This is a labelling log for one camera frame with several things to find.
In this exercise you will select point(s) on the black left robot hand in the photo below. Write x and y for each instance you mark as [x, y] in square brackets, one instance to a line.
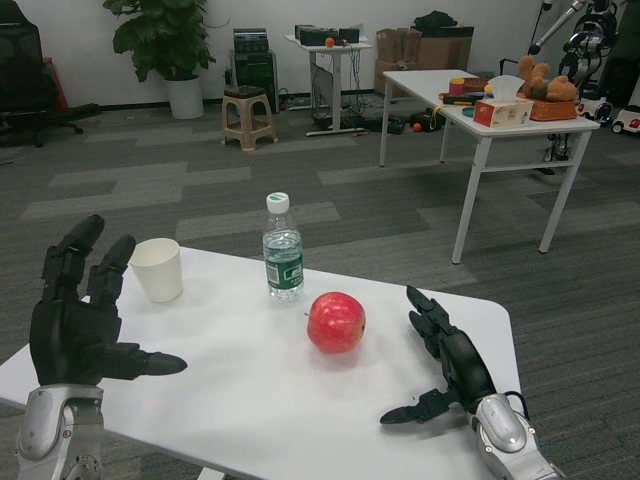
[70, 335]

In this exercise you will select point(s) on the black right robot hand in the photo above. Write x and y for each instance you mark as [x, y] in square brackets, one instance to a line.
[450, 360]

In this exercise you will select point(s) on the red apple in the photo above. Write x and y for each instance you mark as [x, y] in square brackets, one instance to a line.
[336, 323]

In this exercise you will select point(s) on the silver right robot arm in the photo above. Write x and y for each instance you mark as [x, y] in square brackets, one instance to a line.
[510, 440]

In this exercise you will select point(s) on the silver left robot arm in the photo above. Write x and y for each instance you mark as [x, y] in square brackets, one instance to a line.
[60, 435]

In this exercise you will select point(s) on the white paper cup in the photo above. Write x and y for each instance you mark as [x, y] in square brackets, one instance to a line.
[158, 270]

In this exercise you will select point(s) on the clear plastic water bottle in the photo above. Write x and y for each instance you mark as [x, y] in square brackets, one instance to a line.
[283, 255]

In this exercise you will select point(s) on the white long table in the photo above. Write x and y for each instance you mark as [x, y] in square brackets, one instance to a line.
[480, 130]

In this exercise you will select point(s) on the black office chair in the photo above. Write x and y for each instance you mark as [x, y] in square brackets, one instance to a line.
[25, 85]

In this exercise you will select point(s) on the orange white tissue box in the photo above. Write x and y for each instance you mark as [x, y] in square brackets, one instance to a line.
[502, 110]

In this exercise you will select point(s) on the colourful toy pile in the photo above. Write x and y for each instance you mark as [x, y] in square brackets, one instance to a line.
[462, 92]

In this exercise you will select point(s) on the orange woven basket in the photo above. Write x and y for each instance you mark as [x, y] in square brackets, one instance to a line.
[552, 109]

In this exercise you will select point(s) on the beige plastic stool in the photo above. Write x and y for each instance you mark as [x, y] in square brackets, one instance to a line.
[249, 117]

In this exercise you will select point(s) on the brown teddy bear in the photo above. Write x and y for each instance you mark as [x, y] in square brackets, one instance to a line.
[545, 82]

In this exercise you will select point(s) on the white toy car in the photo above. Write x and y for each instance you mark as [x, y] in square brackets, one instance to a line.
[627, 120]

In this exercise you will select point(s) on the brown cardboard boxes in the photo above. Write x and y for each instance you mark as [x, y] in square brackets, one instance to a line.
[425, 55]

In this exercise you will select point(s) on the large green potted plant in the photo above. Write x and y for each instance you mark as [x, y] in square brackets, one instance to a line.
[160, 40]

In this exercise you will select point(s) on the small white standing desk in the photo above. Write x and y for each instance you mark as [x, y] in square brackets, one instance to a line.
[330, 75]

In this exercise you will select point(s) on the black green equipment case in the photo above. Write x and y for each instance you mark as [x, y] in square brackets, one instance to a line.
[255, 70]

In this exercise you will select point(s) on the black bag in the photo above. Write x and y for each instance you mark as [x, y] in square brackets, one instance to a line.
[440, 21]

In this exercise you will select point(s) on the silver black humanoid robot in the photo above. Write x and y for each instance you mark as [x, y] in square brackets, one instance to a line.
[585, 40]

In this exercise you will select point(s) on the black devices on desk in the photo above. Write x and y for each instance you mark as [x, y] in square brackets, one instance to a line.
[326, 35]

